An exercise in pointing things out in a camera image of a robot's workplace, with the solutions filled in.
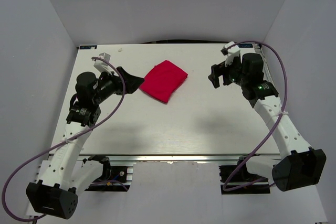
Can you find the left blue corner label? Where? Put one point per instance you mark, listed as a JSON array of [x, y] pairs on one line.
[[88, 47]]

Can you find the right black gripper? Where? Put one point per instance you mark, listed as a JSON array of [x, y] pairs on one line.
[[220, 70]]

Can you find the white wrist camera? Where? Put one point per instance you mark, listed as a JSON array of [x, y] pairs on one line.
[[101, 64], [231, 51]]

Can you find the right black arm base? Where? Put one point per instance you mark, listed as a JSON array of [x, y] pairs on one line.
[[242, 178]]

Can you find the red t-shirt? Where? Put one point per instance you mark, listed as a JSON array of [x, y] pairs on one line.
[[162, 81]]

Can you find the aluminium front table rail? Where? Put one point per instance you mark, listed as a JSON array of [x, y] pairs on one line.
[[129, 160]]

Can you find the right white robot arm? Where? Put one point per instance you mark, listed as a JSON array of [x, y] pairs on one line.
[[301, 165]]

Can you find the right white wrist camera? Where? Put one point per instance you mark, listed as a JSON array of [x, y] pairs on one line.
[[231, 51]]

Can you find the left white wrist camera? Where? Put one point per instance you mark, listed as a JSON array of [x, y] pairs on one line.
[[101, 64]]

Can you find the right blue corner label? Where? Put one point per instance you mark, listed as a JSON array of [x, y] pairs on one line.
[[245, 45]]

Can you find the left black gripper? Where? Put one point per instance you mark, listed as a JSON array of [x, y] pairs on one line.
[[132, 83]]

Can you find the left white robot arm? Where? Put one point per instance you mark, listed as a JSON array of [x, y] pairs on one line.
[[57, 191]]

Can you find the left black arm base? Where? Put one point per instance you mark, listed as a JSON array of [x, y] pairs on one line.
[[114, 178]]

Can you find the blue corner label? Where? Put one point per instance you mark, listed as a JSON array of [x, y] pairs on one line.
[[88, 47], [245, 45]]

